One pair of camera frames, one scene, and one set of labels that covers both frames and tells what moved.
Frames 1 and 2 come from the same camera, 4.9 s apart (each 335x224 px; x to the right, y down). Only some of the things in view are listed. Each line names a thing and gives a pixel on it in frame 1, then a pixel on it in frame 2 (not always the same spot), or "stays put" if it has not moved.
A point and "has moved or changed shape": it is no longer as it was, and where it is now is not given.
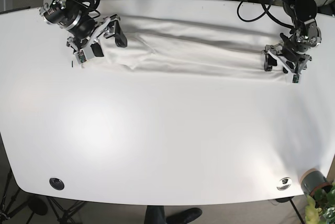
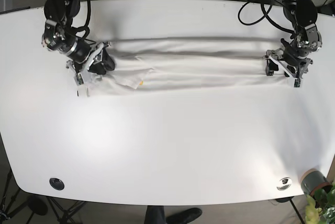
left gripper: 85,40 → 85,53
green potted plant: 321,209 stays put
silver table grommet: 284,183 stays put
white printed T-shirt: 178,46 has moved or changed shape
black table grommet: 57,183 stays put
